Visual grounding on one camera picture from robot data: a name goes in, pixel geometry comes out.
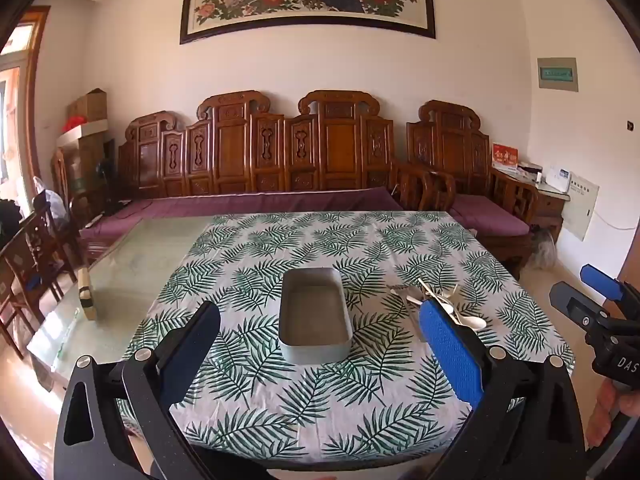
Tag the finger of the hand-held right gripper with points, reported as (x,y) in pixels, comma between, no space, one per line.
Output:
(570,300)
(600,280)

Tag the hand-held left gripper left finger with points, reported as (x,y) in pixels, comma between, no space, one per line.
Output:
(192,355)

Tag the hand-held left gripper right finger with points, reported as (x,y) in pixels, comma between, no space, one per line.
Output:
(450,355)

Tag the light wooden chopstick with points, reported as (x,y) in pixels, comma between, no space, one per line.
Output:
(425,287)

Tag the grey metal rectangular tray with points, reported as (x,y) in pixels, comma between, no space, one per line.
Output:
(312,310)

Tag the person's right hand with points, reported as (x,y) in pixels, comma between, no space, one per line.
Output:
(600,410)

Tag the white electrical distribution box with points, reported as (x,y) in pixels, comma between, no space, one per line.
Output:
(580,207)

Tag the wooden side table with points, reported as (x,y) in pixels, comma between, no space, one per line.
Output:
(550,210)

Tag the white desk telephone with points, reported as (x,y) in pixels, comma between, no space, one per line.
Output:
(556,179)

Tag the purple armchair cushion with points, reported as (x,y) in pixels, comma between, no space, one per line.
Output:
(490,215)

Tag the bamboo box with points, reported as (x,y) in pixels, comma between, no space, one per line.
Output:
(87,295)

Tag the green leaf print tablecloth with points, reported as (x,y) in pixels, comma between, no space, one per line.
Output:
(350,240)

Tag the purple sofa cushion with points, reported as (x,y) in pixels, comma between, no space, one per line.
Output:
(225,205)

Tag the red box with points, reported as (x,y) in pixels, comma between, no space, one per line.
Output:
(504,156)

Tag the wooden dining chair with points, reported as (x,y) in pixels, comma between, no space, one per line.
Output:
(30,260)

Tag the carved wooden armchair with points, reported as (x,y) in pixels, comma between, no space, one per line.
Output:
(450,135)

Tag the clear plastic bag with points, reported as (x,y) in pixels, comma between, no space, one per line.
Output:
(50,200)

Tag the carved wooden sofa bench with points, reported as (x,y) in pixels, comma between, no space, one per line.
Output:
(235,145)

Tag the black bag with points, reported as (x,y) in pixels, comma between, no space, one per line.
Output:
(10,220)

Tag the white topped cabinet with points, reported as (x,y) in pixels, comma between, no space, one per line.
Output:
(82,150)

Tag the cardboard box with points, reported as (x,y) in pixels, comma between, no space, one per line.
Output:
(90,105)

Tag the green framed wall panel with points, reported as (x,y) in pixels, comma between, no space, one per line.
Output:
(557,74)

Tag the wooden door frame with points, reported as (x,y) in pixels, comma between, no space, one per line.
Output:
(37,85)

